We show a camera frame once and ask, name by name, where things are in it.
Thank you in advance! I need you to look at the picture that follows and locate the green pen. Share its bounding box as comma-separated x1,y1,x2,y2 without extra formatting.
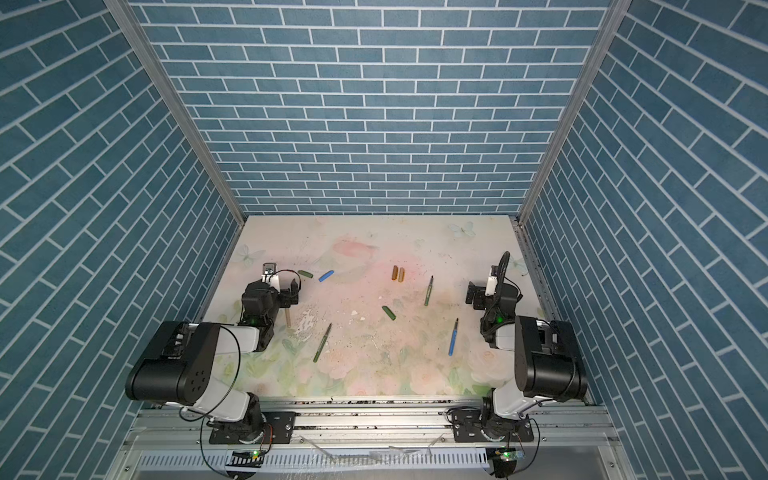
313,323,333,363
423,275,434,307

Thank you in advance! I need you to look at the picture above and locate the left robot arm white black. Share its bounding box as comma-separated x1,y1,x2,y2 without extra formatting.
125,272,301,447

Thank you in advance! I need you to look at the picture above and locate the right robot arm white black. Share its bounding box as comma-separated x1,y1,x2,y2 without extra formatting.
456,282,588,442

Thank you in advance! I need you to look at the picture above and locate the blue pen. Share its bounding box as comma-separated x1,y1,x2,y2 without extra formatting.
448,318,460,357

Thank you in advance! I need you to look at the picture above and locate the blue pen cap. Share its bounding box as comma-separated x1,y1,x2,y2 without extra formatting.
318,270,335,282

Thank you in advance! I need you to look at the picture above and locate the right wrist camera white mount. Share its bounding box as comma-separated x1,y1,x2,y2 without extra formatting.
485,265,499,297

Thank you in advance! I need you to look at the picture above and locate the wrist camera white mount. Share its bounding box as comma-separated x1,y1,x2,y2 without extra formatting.
485,265,499,297
262,262,281,291

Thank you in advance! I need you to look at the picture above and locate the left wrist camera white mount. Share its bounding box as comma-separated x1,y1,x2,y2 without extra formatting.
262,262,281,291

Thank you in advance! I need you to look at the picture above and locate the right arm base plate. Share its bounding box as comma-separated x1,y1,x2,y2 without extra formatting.
444,406,534,443

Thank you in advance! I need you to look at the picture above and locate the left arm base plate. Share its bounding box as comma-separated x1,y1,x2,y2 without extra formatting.
209,411,297,445

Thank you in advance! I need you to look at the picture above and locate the aluminium mounting rail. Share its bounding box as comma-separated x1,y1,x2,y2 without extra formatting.
123,397,620,450

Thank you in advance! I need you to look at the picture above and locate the white perforated cable tray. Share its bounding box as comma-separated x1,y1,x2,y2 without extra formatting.
138,448,489,473

